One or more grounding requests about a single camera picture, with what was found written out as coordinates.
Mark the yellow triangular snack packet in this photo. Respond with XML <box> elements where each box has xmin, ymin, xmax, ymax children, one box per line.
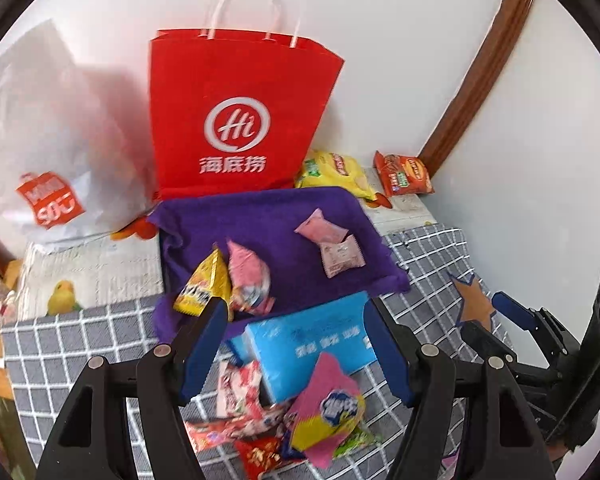
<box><xmin>173</xmin><ymin>245</ymin><xmax>232</xmax><ymax>316</ymax></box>

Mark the pink red snack bag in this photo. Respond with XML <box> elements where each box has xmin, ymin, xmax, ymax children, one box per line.
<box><xmin>227</xmin><ymin>240</ymin><xmax>275</xmax><ymax>315</ymax></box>

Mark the green snack bag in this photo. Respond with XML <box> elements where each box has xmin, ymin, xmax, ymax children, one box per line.
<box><xmin>332</xmin><ymin>422</ymin><xmax>380</xmax><ymax>460</ymax></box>

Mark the white pink strawberry snack packet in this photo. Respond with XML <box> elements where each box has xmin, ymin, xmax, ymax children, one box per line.
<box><xmin>318</xmin><ymin>234</ymin><xmax>366</xmax><ymax>278</ymax></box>

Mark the red long snack packet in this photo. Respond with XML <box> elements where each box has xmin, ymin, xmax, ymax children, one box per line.
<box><xmin>184</xmin><ymin>402</ymin><xmax>290</xmax><ymax>453</ymax></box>

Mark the blue tissue pack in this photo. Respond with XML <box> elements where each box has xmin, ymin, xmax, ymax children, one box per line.
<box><xmin>226</xmin><ymin>292</ymin><xmax>376</xmax><ymax>404</ymax></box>

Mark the pink yellow snack bag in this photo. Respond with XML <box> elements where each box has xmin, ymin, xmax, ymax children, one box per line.
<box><xmin>287</xmin><ymin>352</ymin><xmax>365</xmax><ymax>468</ymax></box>

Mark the red small snack packet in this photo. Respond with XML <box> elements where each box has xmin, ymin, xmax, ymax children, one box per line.
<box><xmin>234</xmin><ymin>437</ymin><xmax>284</xmax><ymax>480</ymax></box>

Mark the purple towel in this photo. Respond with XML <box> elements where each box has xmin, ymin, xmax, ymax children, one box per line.
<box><xmin>148</xmin><ymin>188</ymin><xmax>411</xmax><ymax>342</ymax></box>

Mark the blue snack packet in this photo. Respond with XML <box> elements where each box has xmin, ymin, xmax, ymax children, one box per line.
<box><xmin>278</xmin><ymin>424</ymin><xmax>306</xmax><ymax>462</ymax></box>

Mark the pink small snack packet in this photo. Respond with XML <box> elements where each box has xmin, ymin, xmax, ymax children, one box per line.
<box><xmin>294</xmin><ymin>208</ymin><xmax>348</xmax><ymax>244</ymax></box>

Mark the orange chips bag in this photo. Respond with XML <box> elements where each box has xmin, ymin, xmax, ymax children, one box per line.
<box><xmin>374</xmin><ymin>152</ymin><xmax>434</xmax><ymax>197</ymax></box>

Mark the yellow chips bag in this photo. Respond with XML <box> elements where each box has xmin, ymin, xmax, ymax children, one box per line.
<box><xmin>294</xmin><ymin>151</ymin><xmax>376</xmax><ymax>200</ymax></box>

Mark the white Miniso plastic bag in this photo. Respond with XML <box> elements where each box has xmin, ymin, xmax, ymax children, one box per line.
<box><xmin>0</xmin><ymin>21</ymin><xmax>155</xmax><ymax>256</ymax></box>

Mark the red Haidilao paper bag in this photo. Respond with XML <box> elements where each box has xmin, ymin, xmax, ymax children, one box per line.
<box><xmin>149</xmin><ymin>0</ymin><xmax>343</xmax><ymax>200</ymax></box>

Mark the brown wooden door frame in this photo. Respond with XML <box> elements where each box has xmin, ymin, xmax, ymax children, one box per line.
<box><xmin>418</xmin><ymin>0</ymin><xmax>534</xmax><ymax>177</ymax></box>

